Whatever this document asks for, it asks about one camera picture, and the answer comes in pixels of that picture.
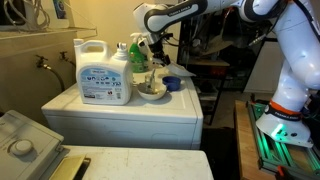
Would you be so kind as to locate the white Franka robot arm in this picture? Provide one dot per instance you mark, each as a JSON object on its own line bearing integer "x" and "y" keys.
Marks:
{"x": 296, "y": 66}

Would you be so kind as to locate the gold rectangular plate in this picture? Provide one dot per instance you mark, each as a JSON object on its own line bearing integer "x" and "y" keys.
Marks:
{"x": 68, "y": 166}

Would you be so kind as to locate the black storage rack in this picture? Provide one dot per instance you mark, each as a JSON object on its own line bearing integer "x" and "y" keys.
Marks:
{"x": 216, "y": 66}

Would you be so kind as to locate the aluminium base frame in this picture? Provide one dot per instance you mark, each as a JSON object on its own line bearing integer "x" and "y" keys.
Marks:
{"x": 266, "y": 150}

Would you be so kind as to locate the white ceramic bowl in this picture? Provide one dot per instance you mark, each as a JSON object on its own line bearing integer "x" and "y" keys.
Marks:
{"x": 151, "y": 94}

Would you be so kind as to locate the small clear glass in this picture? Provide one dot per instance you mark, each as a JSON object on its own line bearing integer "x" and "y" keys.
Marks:
{"x": 148, "y": 80}

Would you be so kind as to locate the white laundry detergent jug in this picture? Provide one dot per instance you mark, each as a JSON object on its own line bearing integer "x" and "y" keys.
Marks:
{"x": 100, "y": 83}

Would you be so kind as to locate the dark wall faucet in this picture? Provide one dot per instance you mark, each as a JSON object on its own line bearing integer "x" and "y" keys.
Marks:
{"x": 41, "y": 62}
{"x": 63, "y": 56}

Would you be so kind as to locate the green spray bottle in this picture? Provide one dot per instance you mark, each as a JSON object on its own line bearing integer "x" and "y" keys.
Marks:
{"x": 136, "y": 58}

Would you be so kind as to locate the beige wall shelf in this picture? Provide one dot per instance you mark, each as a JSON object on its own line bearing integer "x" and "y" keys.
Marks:
{"x": 46, "y": 32}

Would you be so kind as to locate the wooden table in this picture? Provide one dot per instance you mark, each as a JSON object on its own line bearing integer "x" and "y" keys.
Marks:
{"x": 245, "y": 150}

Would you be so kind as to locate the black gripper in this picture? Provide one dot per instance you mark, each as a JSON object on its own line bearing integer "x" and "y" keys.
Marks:
{"x": 158, "y": 42}

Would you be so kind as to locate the metal spoon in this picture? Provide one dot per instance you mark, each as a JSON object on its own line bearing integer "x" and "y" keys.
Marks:
{"x": 153, "y": 75}

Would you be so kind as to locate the white washing machine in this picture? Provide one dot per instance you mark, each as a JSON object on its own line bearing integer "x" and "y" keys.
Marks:
{"x": 140, "y": 165}
{"x": 133, "y": 123}

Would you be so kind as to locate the blue printed card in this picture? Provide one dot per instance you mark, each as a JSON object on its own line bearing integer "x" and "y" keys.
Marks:
{"x": 60, "y": 8}

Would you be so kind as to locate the blue plastic cup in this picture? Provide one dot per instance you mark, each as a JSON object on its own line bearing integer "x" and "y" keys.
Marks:
{"x": 171, "y": 84}

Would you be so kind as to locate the round white dial knob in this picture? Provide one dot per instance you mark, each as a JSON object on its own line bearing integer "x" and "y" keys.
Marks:
{"x": 21, "y": 147}

